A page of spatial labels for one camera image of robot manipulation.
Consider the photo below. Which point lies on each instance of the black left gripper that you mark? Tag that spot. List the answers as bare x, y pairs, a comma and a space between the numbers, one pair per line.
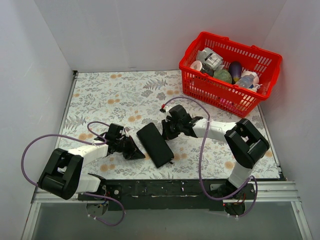
127, 148

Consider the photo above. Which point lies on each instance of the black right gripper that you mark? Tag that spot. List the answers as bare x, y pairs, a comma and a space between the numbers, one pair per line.
169, 127

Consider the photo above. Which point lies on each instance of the black zippered tool case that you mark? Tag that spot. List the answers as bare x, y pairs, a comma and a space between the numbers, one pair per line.
154, 144

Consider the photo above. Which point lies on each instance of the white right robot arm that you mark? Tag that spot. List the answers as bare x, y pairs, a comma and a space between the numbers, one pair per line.
246, 143

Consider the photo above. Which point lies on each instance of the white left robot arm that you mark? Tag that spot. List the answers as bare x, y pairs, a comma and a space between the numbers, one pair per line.
62, 175

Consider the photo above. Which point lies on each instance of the floral patterned table mat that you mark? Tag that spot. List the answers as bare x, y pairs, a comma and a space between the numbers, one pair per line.
133, 100

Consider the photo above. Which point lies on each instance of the red plastic shopping basket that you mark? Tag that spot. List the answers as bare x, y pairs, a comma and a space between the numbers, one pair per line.
233, 99

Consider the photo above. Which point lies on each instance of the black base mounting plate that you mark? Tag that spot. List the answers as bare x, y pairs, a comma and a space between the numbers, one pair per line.
161, 194

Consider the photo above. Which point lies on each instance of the white pink cup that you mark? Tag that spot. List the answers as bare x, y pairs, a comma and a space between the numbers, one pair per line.
197, 66

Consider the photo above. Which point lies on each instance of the green textured ball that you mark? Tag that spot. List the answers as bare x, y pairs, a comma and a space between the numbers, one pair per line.
223, 75

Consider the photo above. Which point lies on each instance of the grey foil snack pouch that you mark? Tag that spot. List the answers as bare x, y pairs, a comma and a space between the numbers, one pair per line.
210, 58

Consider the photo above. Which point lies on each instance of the clear plastic bottle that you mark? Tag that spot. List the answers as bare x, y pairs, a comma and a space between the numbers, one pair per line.
246, 81

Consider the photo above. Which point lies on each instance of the purple toy eggplant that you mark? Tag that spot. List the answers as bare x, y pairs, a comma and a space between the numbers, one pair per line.
235, 70

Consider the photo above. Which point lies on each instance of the white round toy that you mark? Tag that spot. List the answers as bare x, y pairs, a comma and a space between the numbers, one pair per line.
256, 82

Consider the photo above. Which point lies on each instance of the aluminium frame rail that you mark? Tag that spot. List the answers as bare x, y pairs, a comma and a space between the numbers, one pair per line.
276, 214

